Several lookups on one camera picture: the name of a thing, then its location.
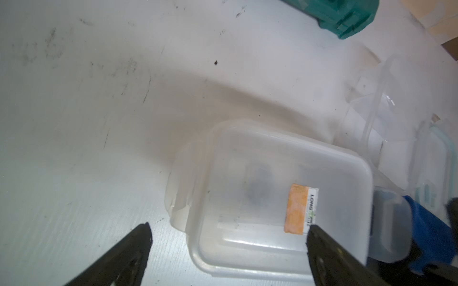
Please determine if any clear lunch box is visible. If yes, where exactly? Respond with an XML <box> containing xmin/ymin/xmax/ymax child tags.
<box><xmin>165</xmin><ymin>120</ymin><xmax>412</xmax><ymax>281</ymax></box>
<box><xmin>334</xmin><ymin>55</ymin><xmax>432</xmax><ymax>193</ymax></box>

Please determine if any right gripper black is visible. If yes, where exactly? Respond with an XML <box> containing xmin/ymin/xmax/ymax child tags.
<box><xmin>367</xmin><ymin>198</ymin><xmax>458</xmax><ymax>286</ymax></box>

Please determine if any green plastic tool case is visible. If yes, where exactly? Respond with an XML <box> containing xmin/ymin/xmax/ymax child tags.
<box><xmin>283</xmin><ymin>0</ymin><xmax>379</xmax><ymax>39</ymax></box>

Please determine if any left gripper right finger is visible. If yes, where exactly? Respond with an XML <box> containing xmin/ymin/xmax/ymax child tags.
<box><xmin>307</xmin><ymin>225</ymin><xmax>387</xmax><ymax>286</ymax></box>

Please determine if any clear lunch box lid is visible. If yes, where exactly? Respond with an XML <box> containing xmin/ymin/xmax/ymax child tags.
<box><xmin>409</xmin><ymin>120</ymin><xmax>458</xmax><ymax>224</ymax></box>

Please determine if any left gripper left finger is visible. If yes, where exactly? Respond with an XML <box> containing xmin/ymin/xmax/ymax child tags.
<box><xmin>67</xmin><ymin>223</ymin><xmax>153</xmax><ymax>286</ymax></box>

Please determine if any blue cleaning cloth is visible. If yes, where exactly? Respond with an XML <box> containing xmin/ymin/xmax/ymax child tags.
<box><xmin>404</xmin><ymin>195</ymin><xmax>456</xmax><ymax>274</ymax></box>

